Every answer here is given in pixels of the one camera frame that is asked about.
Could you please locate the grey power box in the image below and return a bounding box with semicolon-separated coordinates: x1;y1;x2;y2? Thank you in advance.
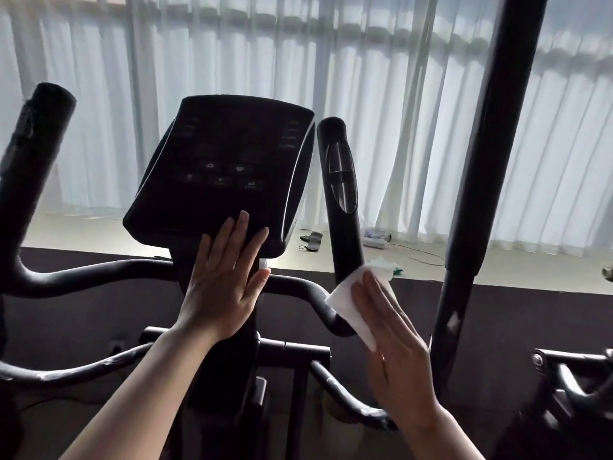
362;227;394;250

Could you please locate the person's left hand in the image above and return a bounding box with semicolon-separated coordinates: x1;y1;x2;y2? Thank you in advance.
175;210;272;343

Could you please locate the grey cable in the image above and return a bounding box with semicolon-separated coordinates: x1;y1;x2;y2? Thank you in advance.
388;239;448;268

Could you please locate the white curtain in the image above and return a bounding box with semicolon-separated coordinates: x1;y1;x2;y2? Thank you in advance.
0;0;613;257

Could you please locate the black elliptical machine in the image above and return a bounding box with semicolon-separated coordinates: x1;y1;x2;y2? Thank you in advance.
0;0;552;460
498;266;613;460

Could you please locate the black fabric strap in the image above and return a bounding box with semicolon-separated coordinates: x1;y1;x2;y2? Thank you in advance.
298;229;325;253

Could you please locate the person's left forearm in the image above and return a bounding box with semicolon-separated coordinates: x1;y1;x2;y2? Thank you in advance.
59;321;231;460

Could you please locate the white wet wipe sheet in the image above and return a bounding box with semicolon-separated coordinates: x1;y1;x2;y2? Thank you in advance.
326;263;396;353

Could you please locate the person's right hand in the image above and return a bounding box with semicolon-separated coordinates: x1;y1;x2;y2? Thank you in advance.
351;271;442;432

